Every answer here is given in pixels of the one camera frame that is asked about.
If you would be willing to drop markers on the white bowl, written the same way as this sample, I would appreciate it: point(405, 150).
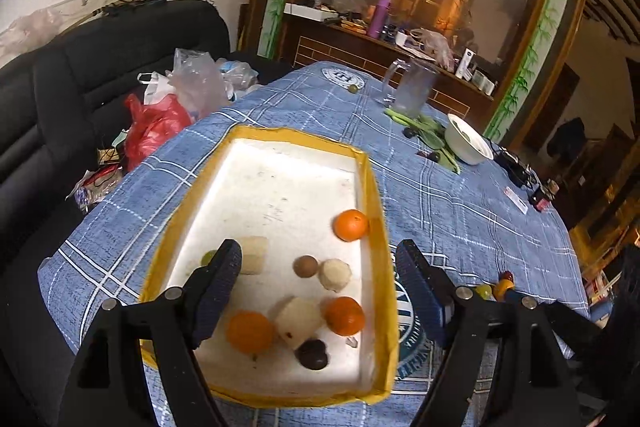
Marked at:
point(462, 144)

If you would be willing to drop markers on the black charger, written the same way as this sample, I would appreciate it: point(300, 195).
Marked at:
point(521, 172)

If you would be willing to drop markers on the translucent plastic bag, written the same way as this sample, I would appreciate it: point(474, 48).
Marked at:
point(435, 44)

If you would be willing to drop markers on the peeled banana piece dark spot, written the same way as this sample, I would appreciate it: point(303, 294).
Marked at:
point(298, 321)

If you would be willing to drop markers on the white printed card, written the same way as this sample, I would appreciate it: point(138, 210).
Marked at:
point(515, 200)

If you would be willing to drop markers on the black box red label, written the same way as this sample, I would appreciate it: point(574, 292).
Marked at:
point(542, 202)

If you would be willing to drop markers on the yellow-orange citrus fruit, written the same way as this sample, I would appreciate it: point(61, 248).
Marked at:
point(501, 290)
point(250, 332)

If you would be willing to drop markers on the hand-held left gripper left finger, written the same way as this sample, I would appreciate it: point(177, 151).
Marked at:
point(217, 292)

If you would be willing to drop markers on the clear glass mug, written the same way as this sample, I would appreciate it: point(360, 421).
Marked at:
point(412, 89)

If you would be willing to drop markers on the white foam box yellow tape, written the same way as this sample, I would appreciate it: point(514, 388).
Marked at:
point(280, 187)

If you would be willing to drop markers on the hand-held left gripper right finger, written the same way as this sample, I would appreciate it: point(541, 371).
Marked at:
point(422, 292)

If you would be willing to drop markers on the orange tangerine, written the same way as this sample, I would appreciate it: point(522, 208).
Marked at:
point(345, 315)
point(351, 225)

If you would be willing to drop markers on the red plastic bag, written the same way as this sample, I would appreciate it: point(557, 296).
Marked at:
point(155, 132)

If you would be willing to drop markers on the dark purple plum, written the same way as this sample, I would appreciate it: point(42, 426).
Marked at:
point(312, 353)

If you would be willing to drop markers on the wooden door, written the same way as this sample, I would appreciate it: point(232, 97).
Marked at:
point(545, 107)

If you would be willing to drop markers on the green leafy vegetable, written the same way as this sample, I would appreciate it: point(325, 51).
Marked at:
point(425, 129)

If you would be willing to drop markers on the crumpled clear plastic bag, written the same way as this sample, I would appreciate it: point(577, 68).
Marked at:
point(240, 74)

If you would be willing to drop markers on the snack packet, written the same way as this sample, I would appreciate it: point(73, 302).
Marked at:
point(87, 194)

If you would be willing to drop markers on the dark grape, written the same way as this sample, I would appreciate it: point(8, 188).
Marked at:
point(411, 133)
point(434, 156)

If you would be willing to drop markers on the black sofa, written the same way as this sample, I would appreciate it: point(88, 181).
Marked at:
point(100, 57)

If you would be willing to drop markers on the wooden cabinet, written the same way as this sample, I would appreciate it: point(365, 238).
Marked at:
point(350, 52)

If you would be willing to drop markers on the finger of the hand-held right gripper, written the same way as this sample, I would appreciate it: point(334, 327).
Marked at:
point(570, 322)

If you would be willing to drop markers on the blue and white box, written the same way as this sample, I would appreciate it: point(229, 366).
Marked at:
point(466, 63)

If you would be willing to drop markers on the red jujube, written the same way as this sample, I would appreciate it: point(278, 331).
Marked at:
point(507, 277)

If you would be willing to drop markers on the white flat box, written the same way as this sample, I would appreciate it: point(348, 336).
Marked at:
point(305, 11)

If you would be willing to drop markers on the white cartons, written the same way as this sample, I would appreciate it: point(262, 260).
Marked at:
point(482, 81)

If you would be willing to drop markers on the white plastic bag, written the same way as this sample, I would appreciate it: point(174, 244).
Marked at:
point(157, 89)

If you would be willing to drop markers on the dark jacket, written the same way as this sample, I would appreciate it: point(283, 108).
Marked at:
point(567, 137)

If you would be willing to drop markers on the purple bottle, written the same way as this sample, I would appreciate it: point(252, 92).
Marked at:
point(379, 17)

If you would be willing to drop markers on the brown round longan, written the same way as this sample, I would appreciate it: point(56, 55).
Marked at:
point(305, 267)

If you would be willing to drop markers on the small peeled banana piece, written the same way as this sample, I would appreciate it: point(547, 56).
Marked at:
point(335, 275)

